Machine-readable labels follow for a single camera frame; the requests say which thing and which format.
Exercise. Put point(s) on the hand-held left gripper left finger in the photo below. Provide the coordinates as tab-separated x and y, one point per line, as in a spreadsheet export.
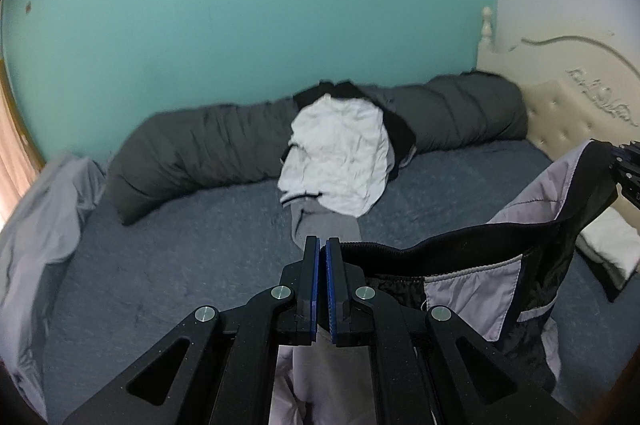
314	285

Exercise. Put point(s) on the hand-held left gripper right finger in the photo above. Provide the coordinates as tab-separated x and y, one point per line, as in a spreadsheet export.
330	290

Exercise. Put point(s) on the wooden frame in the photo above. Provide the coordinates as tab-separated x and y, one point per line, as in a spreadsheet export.
20	115

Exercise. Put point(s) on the light grey blanket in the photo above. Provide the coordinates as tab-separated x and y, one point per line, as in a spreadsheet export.
45	215

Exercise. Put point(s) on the grey jacket with black trim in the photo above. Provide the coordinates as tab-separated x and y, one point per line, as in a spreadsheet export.
470	295

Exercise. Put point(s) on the cream tufted headboard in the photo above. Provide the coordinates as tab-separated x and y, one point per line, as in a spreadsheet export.
565	115

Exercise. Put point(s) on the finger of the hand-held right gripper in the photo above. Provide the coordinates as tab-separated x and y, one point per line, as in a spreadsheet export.
627	152
631	185

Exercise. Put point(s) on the grey pants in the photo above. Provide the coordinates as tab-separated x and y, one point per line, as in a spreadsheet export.
325	225

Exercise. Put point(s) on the folded white clothes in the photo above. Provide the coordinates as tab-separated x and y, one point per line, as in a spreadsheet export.
615	240

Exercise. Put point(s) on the crumpled white shirt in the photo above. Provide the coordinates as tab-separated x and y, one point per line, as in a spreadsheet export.
340	155

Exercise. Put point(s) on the dark grey rolled duvet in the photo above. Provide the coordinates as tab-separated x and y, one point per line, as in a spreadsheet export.
200	155

